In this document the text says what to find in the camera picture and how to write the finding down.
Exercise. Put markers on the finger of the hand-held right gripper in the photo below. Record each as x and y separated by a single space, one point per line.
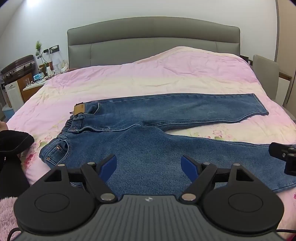
277 149

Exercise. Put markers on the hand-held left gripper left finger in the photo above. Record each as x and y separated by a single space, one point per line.
109 165

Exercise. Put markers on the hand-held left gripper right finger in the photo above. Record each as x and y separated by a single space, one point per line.
188 165

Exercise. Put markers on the blue denim pants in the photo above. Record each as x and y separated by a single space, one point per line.
150 150

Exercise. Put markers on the grey upholstered chair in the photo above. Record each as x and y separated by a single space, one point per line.
266 76

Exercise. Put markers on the wooden wardrobe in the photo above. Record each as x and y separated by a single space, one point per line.
288 58

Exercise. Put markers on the pink floral quilt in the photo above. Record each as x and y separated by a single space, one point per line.
161 74

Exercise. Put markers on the wooden nightstand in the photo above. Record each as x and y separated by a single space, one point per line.
32 89

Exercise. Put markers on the pink fluffy cloth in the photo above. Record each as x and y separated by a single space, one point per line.
7 215

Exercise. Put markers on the blue bin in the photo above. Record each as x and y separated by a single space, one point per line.
7 113

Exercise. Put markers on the white table lamp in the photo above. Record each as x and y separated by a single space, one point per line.
56 63

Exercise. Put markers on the grey upholstered headboard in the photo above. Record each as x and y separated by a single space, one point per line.
148 39

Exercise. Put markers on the brown suitcase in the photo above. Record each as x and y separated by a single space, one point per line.
17 67

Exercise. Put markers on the green potted plant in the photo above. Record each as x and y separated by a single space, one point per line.
38 47

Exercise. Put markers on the black wall socket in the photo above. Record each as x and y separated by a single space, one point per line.
52 49

